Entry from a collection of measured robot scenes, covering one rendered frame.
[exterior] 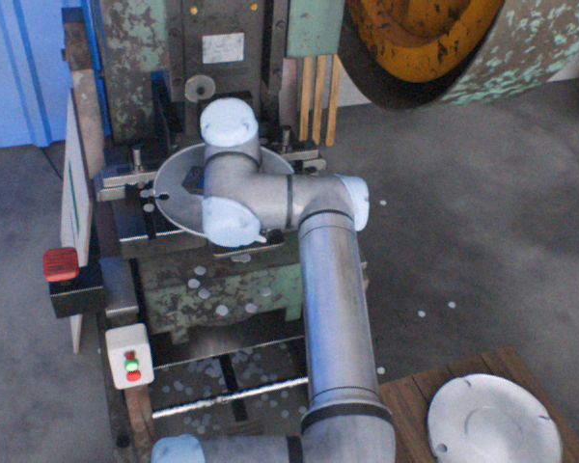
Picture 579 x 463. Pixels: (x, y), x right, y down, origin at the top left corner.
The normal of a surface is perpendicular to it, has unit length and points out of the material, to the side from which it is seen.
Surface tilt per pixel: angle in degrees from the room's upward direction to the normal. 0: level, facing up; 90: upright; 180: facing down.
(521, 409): 0
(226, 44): 90
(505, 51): 110
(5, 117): 90
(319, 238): 25
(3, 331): 0
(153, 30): 90
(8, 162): 0
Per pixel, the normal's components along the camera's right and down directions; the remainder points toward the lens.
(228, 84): 0.30, 0.70
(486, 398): 0.07, -0.70
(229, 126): -0.07, -0.47
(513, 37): 0.27, 0.84
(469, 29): -0.95, 0.16
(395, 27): -0.32, -0.62
